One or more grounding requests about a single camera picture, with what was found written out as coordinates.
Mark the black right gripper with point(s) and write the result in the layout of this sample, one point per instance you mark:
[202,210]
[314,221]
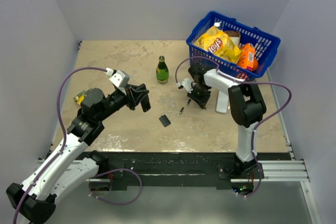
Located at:
[201,102]

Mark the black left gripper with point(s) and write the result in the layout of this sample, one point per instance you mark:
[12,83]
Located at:
[134,94]

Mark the black battery cover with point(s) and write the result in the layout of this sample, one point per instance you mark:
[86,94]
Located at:
[164,120]

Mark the black remote control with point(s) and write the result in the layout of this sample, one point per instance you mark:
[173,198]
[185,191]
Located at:
[145,103]

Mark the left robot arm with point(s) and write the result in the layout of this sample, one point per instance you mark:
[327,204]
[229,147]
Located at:
[37,196]

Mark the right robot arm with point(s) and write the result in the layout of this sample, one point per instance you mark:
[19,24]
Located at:
[247,108]

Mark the white rectangular box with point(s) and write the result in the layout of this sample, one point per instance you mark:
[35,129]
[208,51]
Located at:
[222,103]

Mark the green glass bottle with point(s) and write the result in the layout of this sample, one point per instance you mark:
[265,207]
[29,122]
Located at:
[162,71]

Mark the yellow chips bag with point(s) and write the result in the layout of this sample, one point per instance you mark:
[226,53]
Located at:
[219,44]

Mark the orange juice carton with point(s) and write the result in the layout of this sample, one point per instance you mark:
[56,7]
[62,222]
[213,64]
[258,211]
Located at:
[247,57]

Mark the white cap bottle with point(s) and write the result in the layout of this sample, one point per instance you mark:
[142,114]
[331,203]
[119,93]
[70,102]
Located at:
[217,24]

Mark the blue plastic shopping basket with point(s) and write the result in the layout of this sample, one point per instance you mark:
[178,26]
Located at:
[241,51]

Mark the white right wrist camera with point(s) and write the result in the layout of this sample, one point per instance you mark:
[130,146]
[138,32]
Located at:
[185,83]

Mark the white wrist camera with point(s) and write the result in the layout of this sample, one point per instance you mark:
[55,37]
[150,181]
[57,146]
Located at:
[185,83]
[118,78]

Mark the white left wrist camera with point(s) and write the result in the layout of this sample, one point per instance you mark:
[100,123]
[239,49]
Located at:
[118,78]

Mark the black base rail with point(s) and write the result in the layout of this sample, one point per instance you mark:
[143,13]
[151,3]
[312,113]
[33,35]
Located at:
[166,169]

